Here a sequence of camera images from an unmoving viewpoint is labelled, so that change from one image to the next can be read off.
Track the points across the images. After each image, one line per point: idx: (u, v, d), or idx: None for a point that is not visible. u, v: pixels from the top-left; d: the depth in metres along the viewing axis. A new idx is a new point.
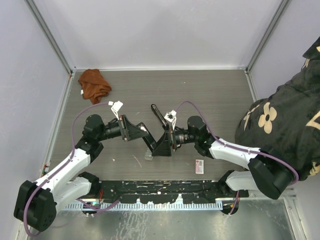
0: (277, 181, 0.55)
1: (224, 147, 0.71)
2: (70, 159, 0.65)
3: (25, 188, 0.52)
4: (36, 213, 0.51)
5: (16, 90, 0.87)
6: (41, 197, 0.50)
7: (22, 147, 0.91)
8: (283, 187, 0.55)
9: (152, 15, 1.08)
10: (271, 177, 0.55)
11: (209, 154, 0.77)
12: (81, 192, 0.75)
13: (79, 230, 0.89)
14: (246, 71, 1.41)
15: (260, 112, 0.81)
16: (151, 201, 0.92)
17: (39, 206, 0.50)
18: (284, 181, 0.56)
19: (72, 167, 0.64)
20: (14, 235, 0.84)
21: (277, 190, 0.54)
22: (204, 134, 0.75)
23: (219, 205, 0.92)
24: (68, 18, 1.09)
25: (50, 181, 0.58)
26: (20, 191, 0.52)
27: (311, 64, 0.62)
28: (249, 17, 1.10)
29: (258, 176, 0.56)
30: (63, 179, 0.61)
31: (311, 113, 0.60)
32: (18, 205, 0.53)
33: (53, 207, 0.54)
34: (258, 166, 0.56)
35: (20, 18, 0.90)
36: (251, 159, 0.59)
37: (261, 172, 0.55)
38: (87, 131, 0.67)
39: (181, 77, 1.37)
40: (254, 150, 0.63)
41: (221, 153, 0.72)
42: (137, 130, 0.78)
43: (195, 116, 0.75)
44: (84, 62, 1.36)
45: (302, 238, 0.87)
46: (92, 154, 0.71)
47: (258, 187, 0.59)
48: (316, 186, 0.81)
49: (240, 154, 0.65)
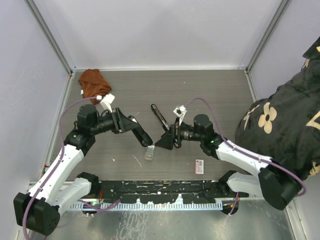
0: (285, 193, 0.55)
1: (232, 150, 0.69)
2: (61, 160, 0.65)
3: (20, 201, 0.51)
4: (37, 223, 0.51)
5: (16, 90, 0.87)
6: (38, 208, 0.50)
7: (22, 148, 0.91)
8: (290, 198, 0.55)
9: (152, 15, 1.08)
10: (280, 189, 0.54)
11: (215, 154, 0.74)
12: (81, 192, 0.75)
13: (79, 230, 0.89)
14: (246, 71, 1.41)
15: (260, 112, 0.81)
16: (151, 201, 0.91)
17: (38, 216, 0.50)
18: (292, 193, 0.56)
19: (64, 169, 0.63)
20: (14, 235, 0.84)
21: (283, 201, 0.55)
22: (210, 133, 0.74)
23: (219, 205, 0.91)
24: (68, 18, 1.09)
25: (44, 190, 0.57)
26: (15, 205, 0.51)
27: (311, 64, 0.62)
28: (249, 16, 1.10)
29: (266, 186, 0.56)
30: (56, 184, 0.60)
31: (310, 113, 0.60)
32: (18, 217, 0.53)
33: (54, 214, 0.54)
34: (268, 177, 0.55)
35: (19, 19, 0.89)
36: (262, 169, 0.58)
37: (270, 182, 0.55)
38: (81, 119, 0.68)
39: (181, 77, 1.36)
40: (264, 159, 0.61)
41: (228, 156, 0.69)
42: (129, 122, 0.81)
43: (202, 115, 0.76)
44: (84, 62, 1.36)
45: (302, 238, 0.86)
46: (84, 146, 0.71)
47: (264, 196, 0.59)
48: (316, 186, 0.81)
49: (250, 161, 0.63)
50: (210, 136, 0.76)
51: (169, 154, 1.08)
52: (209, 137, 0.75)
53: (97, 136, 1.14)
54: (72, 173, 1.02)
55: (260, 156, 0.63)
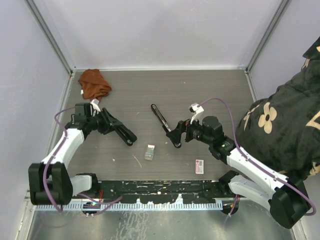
0: (294, 213, 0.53)
1: (245, 161, 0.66)
2: (66, 137, 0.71)
3: (36, 169, 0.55)
4: (55, 187, 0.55)
5: (16, 90, 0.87)
6: (56, 170, 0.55)
7: (23, 147, 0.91)
8: (297, 219, 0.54)
9: (152, 15, 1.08)
10: (290, 208, 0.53)
11: (223, 158, 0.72)
12: (84, 185, 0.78)
13: (79, 230, 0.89)
14: (246, 71, 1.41)
15: (260, 112, 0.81)
16: (151, 201, 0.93)
17: (56, 177, 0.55)
18: (300, 214, 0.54)
19: (71, 142, 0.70)
20: (14, 235, 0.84)
21: (291, 221, 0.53)
22: (219, 136, 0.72)
23: (219, 205, 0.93)
24: (69, 18, 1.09)
25: (57, 157, 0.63)
26: (31, 174, 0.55)
27: (311, 64, 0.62)
28: (249, 17, 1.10)
29: (277, 205, 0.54)
30: (67, 154, 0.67)
31: (310, 113, 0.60)
32: (33, 189, 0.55)
33: (68, 179, 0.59)
34: (282, 198, 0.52)
35: (20, 19, 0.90)
36: (277, 189, 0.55)
37: (282, 204, 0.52)
38: (78, 108, 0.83)
39: (181, 77, 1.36)
40: (280, 179, 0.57)
41: (240, 166, 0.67)
42: (115, 120, 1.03)
43: (212, 117, 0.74)
44: (84, 62, 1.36)
45: (302, 238, 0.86)
46: (83, 131, 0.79)
47: (271, 211, 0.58)
48: (317, 186, 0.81)
49: (264, 177, 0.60)
50: (220, 139, 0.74)
51: (169, 154, 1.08)
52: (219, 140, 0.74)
53: (97, 136, 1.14)
54: (72, 173, 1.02)
55: (276, 174, 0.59)
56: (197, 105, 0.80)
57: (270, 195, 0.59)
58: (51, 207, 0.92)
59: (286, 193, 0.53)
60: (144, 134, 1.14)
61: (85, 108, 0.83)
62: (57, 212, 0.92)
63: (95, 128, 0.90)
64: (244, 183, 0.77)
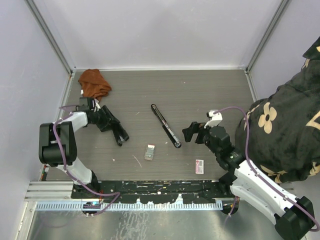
0: (300, 232, 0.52)
1: (254, 175, 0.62)
2: (72, 114, 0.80)
3: (47, 124, 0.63)
4: (64, 140, 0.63)
5: (16, 90, 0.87)
6: (65, 124, 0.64)
7: (23, 147, 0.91)
8: (301, 234, 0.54)
9: (151, 15, 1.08)
10: (298, 227, 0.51)
11: (231, 170, 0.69)
12: (84, 175, 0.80)
13: (79, 230, 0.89)
14: (246, 71, 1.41)
15: (260, 112, 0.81)
16: (151, 201, 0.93)
17: (64, 130, 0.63)
18: (305, 230, 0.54)
19: (78, 116, 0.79)
20: (14, 235, 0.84)
21: (296, 238, 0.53)
22: (227, 146, 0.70)
23: (219, 205, 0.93)
24: (69, 18, 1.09)
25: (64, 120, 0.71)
26: (43, 128, 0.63)
27: (311, 64, 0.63)
28: (249, 17, 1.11)
29: (284, 223, 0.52)
30: (74, 121, 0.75)
31: (311, 113, 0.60)
32: (43, 143, 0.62)
33: (74, 140, 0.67)
34: (292, 219, 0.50)
35: (20, 19, 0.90)
36: (287, 210, 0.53)
37: (291, 225, 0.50)
38: (82, 100, 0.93)
39: (181, 77, 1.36)
40: (291, 199, 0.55)
41: (247, 179, 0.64)
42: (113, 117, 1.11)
43: (219, 127, 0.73)
44: (84, 62, 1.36)
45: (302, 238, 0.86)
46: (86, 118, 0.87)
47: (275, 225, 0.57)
48: (317, 187, 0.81)
49: (273, 195, 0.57)
50: (228, 150, 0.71)
51: (169, 153, 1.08)
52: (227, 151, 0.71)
53: (97, 136, 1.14)
54: None
55: (285, 193, 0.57)
56: (215, 112, 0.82)
57: (277, 212, 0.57)
58: (51, 207, 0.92)
59: (295, 214, 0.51)
60: (144, 134, 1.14)
61: (88, 100, 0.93)
62: (57, 212, 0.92)
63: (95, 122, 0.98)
64: (247, 189, 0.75)
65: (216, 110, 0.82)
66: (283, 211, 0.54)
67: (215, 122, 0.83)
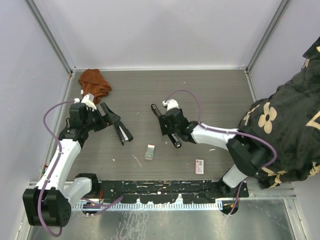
0: (253, 159, 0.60)
1: (204, 130, 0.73)
2: (61, 152, 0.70)
3: (31, 195, 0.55)
4: (51, 214, 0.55)
5: (16, 90, 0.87)
6: (50, 200, 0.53)
7: (23, 147, 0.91)
8: (258, 163, 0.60)
9: (151, 15, 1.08)
10: (246, 153, 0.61)
11: (191, 139, 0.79)
12: (84, 189, 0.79)
13: (79, 230, 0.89)
14: (246, 71, 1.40)
15: (260, 112, 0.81)
16: (151, 201, 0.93)
17: (51, 206, 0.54)
18: (260, 158, 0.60)
19: (68, 156, 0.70)
20: (14, 235, 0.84)
21: (251, 165, 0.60)
22: (182, 121, 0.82)
23: (219, 205, 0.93)
24: (69, 18, 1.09)
25: (51, 181, 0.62)
26: (25, 200, 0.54)
27: (311, 64, 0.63)
28: (249, 17, 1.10)
29: (236, 153, 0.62)
30: (63, 170, 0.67)
31: (311, 113, 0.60)
32: (30, 213, 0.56)
33: (64, 200, 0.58)
34: (234, 144, 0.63)
35: (20, 20, 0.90)
36: (230, 139, 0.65)
37: (237, 149, 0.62)
38: (73, 113, 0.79)
39: (181, 77, 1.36)
40: (232, 131, 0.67)
41: (202, 136, 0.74)
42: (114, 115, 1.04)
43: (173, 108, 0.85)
44: (84, 63, 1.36)
45: (302, 238, 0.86)
46: (80, 139, 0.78)
47: (239, 167, 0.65)
48: (316, 187, 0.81)
49: (220, 136, 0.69)
50: (185, 124, 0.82)
51: (169, 153, 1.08)
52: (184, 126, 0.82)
53: (97, 136, 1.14)
54: (72, 173, 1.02)
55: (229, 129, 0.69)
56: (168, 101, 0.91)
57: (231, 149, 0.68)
58: None
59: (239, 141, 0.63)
60: (144, 134, 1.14)
61: (80, 115, 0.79)
62: None
63: (91, 127, 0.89)
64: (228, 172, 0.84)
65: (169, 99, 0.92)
66: (228, 142, 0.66)
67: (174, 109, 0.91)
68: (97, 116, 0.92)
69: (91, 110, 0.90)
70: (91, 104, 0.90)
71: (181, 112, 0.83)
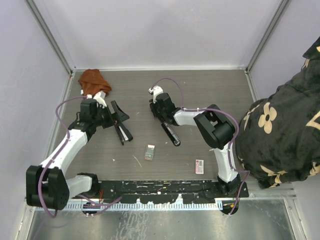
0: (217, 133, 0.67)
1: (183, 112, 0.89)
2: (68, 139, 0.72)
3: (34, 172, 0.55)
4: (50, 194, 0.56)
5: (16, 90, 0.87)
6: (52, 177, 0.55)
7: (23, 147, 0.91)
8: (222, 137, 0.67)
9: (152, 15, 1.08)
10: (210, 127, 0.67)
11: (175, 122, 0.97)
12: (84, 187, 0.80)
13: (79, 230, 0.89)
14: (246, 71, 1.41)
15: (260, 112, 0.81)
16: (151, 201, 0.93)
17: (51, 185, 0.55)
18: (224, 133, 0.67)
19: (74, 144, 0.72)
20: (14, 235, 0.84)
21: (214, 139, 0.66)
22: (169, 106, 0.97)
23: (219, 205, 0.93)
24: (68, 18, 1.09)
25: (56, 161, 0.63)
26: (28, 176, 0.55)
27: (311, 64, 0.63)
28: (249, 17, 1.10)
29: (201, 128, 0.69)
30: (67, 155, 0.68)
31: (310, 113, 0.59)
32: (29, 191, 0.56)
33: (64, 184, 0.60)
34: (201, 119, 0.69)
35: (20, 19, 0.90)
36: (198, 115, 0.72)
37: (202, 124, 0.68)
38: (83, 107, 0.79)
39: (181, 77, 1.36)
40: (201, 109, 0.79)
41: (181, 117, 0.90)
42: (122, 114, 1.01)
43: (162, 94, 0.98)
44: (84, 62, 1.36)
45: (302, 238, 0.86)
46: (87, 133, 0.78)
47: (206, 140, 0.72)
48: (316, 187, 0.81)
49: (192, 114, 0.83)
50: (171, 109, 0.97)
51: (169, 153, 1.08)
52: (170, 110, 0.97)
53: (97, 136, 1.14)
54: (72, 173, 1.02)
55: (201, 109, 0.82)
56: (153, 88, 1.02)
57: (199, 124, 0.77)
58: None
59: (205, 117, 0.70)
60: (144, 134, 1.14)
61: (90, 110, 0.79)
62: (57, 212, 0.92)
63: (100, 123, 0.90)
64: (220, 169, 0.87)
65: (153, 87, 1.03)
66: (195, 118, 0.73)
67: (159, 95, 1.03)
68: (106, 114, 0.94)
69: (101, 107, 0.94)
70: (101, 101, 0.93)
71: (170, 99, 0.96)
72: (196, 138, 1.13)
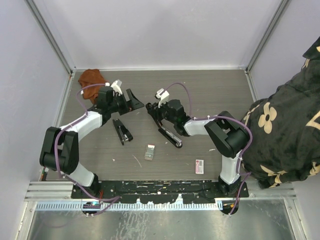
0: (231, 141, 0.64)
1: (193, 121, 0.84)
2: (86, 115, 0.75)
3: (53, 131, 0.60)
4: (63, 154, 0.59)
5: (16, 90, 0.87)
6: (69, 137, 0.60)
7: (23, 147, 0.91)
8: (235, 145, 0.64)
9: (152, 15, 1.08)
10: (223, 135, 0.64)
11: (185, 133, 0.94)
12: (84, 180, 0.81)
13: (79, 230, 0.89)
14: (246, 71, 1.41)
15: (260, 112, 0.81)
16: (151, 201, 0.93)
17: (67, 143, 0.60)
18: (237, 141, 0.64)
19: (90, 120, 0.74)
20: (14, 235, 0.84)
21: (228, 147, 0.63)
22: (182, 115, 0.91)
23: (219, 205, 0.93)
24: (69, 18, 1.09)
25: (73, 127, 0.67)
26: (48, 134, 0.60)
27: (311, 64, 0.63)
28: (249, 17, 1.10)
29: (213, 135, 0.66)
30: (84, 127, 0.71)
31: (310, 113, 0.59)
32: (44, 147, 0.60)
33: (76, 148, 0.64)
34: (212, 126, 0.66)
35: (19, 19, 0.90)
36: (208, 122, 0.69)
37: (214, 132, 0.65)
38: (101, 94, 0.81)
39: (181, 77, 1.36)
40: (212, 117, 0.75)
41: (191, 126, 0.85)
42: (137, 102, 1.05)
43: (175, 101, 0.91)
44: (84, 62, 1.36)
45: (302, 238, 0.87)
46: (103, 118, 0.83)
47: (218, 148, 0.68)
48: (316, 187, 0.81)
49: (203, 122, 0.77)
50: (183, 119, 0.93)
51: (169, 153, 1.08)
52: (181, 120, 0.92)
53: (98, 136, 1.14)
54: None
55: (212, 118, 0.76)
56: (161, 93, 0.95)
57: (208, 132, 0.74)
58: (51, 207, 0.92)
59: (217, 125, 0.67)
60: (144, 134, 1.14)
61: (106, 97, 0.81)
62: (57, 212, 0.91)
63: (114, 110, 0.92)
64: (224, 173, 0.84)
65: (162, 90, 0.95)
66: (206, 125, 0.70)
67: (165, 98, 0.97)
68: (122, 101, 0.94)
69: (117, 94, 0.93)
70: (118, 89, 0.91)
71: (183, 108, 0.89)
72: (196, 138, 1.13)
